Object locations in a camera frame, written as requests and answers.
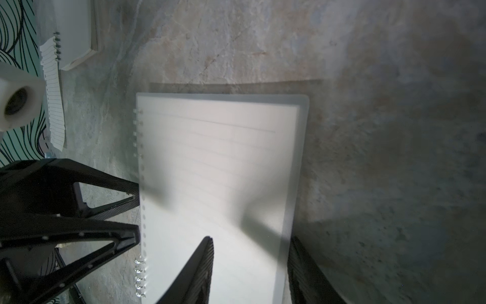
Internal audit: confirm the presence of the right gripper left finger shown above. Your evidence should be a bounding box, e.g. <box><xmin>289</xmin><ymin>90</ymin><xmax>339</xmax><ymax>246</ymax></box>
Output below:
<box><xmin>157</xmin><ymin>236</ymin><xmax>214</xmax><ymax>304</ymax></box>

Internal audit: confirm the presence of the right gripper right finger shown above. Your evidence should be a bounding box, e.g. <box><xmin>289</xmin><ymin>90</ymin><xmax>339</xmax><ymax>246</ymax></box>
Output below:
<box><xmin>287</xmin><ymin>236</ymin><xmax>346</xmax><ymax>304</ymax></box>

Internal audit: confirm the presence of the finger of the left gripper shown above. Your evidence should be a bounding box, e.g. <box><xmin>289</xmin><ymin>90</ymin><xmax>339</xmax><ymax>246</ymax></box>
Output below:
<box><xmin>1</xmin><ymin>158</ymin><xmax>139</xmax><ymax>220</ymax></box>
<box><xmin>1</xmin><ymin>212</ymin><xmax>140</xmax><ymax>303</ymax></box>

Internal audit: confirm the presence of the torn lined notebook page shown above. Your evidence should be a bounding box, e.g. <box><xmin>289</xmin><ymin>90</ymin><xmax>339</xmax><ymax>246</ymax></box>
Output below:
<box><xmin>39</xmin><ymin>32</ymin><xmax>65</xmax><ymax>151</ymax></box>

